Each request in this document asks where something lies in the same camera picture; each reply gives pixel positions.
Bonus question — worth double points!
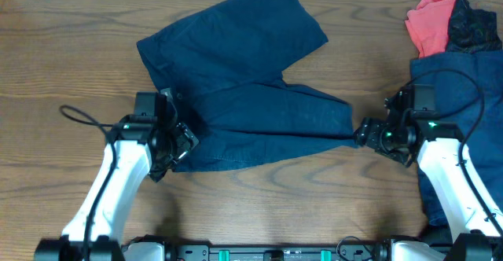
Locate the navy blue shorts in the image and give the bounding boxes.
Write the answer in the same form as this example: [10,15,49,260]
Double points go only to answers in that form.
[137,0,354,172]

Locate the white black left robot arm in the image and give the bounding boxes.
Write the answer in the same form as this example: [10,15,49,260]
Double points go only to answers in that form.
[34,105,198,260]

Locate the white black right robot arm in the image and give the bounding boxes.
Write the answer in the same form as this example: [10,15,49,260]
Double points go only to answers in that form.
[354,118,502,260]

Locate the blue denim jeans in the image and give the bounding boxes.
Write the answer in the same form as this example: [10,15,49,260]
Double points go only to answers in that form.
[409,50,502,207]

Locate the red cloth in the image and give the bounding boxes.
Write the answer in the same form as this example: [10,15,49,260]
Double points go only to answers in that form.
[405,0,457,58]

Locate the black patterned garment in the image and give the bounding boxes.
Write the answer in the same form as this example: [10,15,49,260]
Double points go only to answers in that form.
[434,0,502,53]

